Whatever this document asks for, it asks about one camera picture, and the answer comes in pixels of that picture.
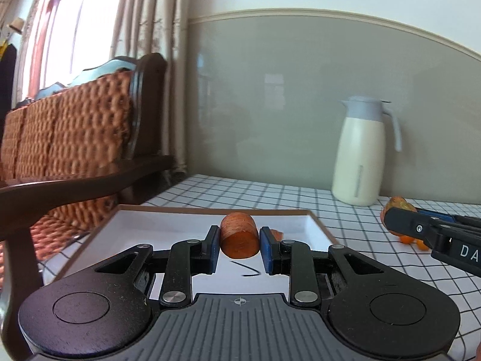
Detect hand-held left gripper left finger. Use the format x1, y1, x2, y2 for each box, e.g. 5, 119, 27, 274
96, 226, 220, 307

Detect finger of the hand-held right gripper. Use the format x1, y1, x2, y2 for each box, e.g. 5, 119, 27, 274
384, 208, 456, 249
415, 208, 481, 231

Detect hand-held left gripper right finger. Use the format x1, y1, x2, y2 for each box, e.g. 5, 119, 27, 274
259, 226, 380, 307

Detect brown kiwi piece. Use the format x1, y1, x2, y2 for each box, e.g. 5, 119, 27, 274
389, 196, 418, 213

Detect brown cardboard box tray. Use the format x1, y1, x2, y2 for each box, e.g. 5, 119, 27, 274
41, 204, 339, 301

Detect white checked tablecloth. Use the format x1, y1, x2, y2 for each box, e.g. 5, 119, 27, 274
39, 174, 481, 361

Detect cream thermos jug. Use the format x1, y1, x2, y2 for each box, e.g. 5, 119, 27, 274
331, 97, 403, 207

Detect wooden sofa with orange cushions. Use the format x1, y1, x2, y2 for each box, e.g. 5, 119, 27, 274
0, 53, 176, 359

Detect beige patterned curtain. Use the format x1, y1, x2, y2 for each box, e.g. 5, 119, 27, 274
109, 0, 190, 175

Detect window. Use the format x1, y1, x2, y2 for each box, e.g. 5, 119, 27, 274
23, 0, 128, 94

